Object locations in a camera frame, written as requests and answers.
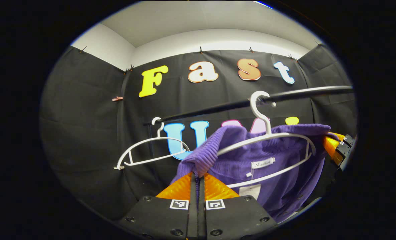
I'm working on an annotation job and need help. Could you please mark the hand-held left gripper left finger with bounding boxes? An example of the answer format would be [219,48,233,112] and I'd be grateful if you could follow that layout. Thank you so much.
[116,172,199,240]

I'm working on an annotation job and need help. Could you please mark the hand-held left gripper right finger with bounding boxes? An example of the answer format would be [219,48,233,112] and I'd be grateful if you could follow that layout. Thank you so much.
[198,172,279,240]

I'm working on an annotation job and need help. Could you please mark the black clothes rack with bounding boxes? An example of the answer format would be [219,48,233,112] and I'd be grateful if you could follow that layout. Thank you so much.
[143,85,354,182]

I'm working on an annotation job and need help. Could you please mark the white empty hanger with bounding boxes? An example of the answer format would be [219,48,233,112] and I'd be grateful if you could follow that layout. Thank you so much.
[114,117,191,171]

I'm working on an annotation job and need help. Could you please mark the purple corduroy jacket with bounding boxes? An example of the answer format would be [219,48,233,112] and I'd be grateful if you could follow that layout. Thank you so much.
[170,123,340,223]

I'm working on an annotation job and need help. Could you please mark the white hanger with crossbar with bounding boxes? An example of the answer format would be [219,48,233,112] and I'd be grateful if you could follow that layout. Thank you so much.
[217,90,316,189]

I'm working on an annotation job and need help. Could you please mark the black backdrop cloth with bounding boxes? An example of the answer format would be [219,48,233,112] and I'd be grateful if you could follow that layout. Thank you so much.
[39,43,358,221]

